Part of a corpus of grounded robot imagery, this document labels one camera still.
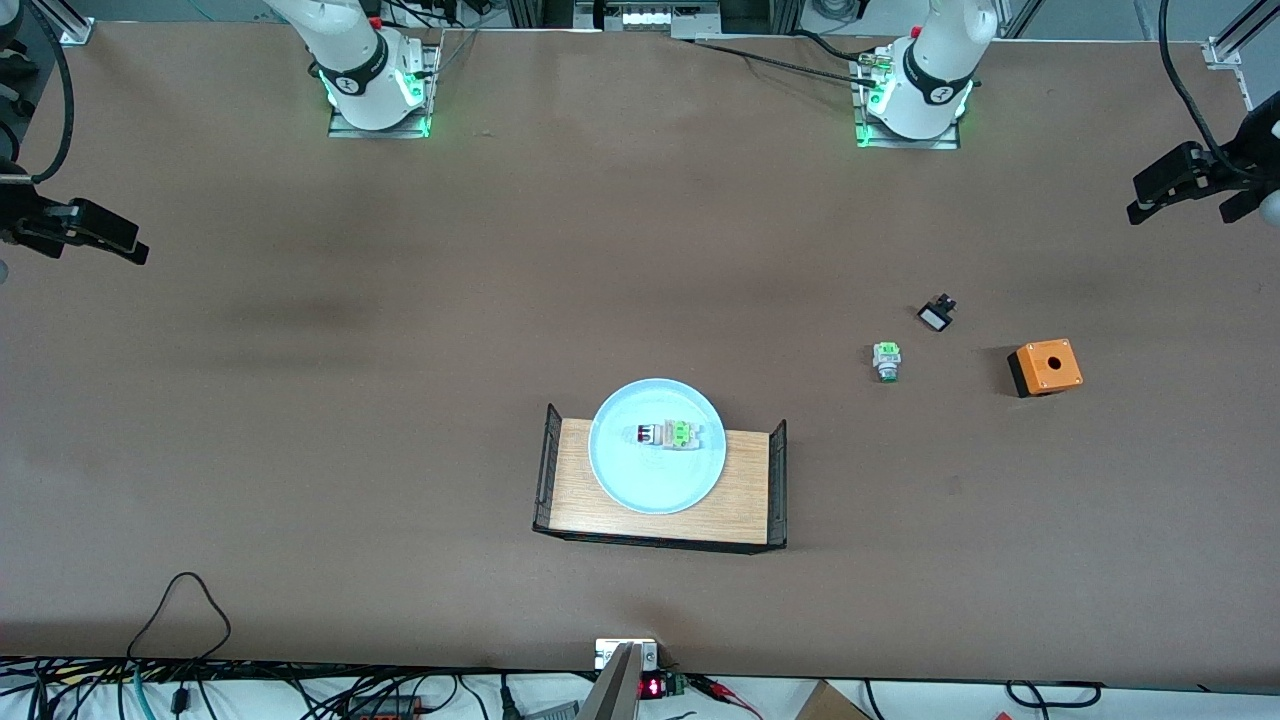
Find red push button switch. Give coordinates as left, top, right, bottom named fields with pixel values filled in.
left=634, top=420, right=703, bottom=453

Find light blue round plate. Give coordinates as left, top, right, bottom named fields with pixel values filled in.
left=588, top=378, right=728, bottom=517

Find lit control unit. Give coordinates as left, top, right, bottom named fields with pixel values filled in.
left=575, top=0, right=723, bottom=36

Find black power strip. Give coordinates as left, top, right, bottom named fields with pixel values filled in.
left=340, top=694, right=423, bottom=720

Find brown cardboard box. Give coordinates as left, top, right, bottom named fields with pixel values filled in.
left=795, top=680, right=873, bottom=720

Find red clip leads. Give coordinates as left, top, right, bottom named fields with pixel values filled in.
left=688, top=674, right=763, bottom=720

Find aluminium frame profile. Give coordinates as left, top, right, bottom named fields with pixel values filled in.
left=30, top=0, right=96, bottom=47
left=1203, top=0, right=1280, bottom=69

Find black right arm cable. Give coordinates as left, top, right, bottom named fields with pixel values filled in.
left=18, top=0, right=77, bottom=187

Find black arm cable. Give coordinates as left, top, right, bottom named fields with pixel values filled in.
left=18, top=0, right=77, bottom=187
left=1158, top=0, right=1251, bottom=183

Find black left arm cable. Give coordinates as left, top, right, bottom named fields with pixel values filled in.
left=1158, top=0, right=1251, bottom=183

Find orange button enclosure box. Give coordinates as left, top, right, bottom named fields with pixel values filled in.
left=1006, top=338, right=1085, bottom=399

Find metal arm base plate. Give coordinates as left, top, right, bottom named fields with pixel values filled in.
left=850, top=45, right=963, bottom=151
left=328, top=40, right=443, bottom=139

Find looped thin black cable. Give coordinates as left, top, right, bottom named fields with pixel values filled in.
left=125, top=571, right=234, bottom=667

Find tangled black cable bundle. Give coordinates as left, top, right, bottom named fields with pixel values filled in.
left=0, top=654, right=471, bottom=720

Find thin black table cable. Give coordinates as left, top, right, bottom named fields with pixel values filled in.
left=678, top=36, right=881, bottom=89

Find coiled black floor cable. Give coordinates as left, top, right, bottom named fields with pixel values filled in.
left=1004, top=679, right=1104, bottom=708

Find wooden shelf with wire sides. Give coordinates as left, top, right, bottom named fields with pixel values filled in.
left=531, top=403, right=789, bottom=554

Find grey metal camera mount bracket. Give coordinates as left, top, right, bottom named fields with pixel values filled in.
left=578, top=638, right=661, bottom=720

